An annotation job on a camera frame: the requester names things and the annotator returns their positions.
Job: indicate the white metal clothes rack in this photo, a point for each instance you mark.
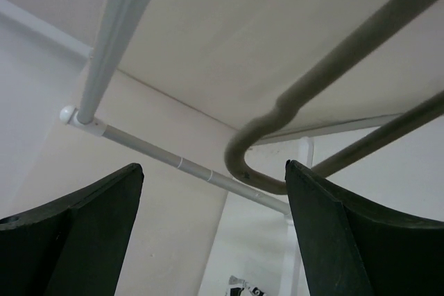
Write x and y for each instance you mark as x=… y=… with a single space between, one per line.
x=194 y=72

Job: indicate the newspaper print trousers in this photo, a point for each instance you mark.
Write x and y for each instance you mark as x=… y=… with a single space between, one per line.
x=241 y=287

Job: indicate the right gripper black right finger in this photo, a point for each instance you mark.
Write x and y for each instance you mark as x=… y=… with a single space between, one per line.
x=351 y=245

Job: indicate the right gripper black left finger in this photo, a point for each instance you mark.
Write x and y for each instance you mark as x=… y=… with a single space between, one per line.
x=74 y=245

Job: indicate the grey metal hanger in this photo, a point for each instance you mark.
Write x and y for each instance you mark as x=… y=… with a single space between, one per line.
x=369 y=36

